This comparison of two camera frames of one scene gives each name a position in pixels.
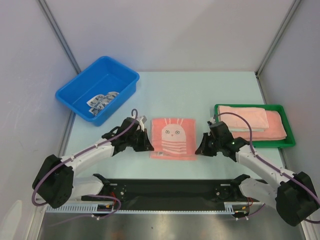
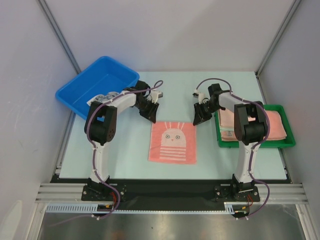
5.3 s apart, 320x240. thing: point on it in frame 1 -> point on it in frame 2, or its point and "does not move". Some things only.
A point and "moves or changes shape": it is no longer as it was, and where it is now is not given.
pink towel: [173, 139] moves or changes shape
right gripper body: [211, 142] -> [201, 110]
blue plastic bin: [104, 76] does not move
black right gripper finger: [203, 148] -> [200, 115]
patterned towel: [98, 102] does not move
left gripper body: [134, 141] -> [144, 107]
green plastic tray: [289, 142] does not move
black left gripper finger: [145, 143] -> [152, 113]
